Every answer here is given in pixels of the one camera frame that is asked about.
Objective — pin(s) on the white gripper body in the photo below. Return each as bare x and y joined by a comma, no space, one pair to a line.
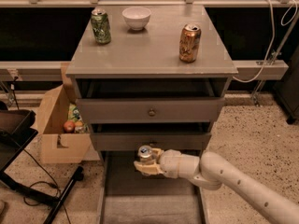
172,162

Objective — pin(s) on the grey bottom drawer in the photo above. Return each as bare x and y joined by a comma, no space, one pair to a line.
128,197

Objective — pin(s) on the white bowl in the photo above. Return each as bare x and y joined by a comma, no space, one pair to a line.
136,17

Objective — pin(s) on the silver blue redbull can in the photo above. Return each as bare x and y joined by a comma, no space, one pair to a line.
145,154

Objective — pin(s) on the small can in box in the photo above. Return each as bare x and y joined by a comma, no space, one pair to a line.
80,127

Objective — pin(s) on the grey top drawer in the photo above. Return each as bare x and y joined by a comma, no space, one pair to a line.
148,100

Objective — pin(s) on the grey drawer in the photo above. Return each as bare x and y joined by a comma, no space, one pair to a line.
128,197
125,136
148,100

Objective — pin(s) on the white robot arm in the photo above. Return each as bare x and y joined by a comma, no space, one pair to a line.
210,171

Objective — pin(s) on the red apple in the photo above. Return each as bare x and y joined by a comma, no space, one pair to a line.
69,126

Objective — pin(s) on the green soda can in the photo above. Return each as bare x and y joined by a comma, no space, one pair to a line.
100,25

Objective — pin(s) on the grey middle drawer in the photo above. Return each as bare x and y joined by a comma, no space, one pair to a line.
125,136

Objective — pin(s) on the orange soda can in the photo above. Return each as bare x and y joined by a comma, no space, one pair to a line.
189,42

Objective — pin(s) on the grey drawer cabinet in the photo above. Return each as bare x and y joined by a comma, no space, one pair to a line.
154,51

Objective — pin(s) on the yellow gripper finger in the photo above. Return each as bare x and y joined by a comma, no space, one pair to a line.
156,153
148,168

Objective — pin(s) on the green snack bag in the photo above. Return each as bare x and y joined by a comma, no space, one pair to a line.
73,113

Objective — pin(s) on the cardboard box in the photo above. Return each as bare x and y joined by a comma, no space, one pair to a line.
58,146

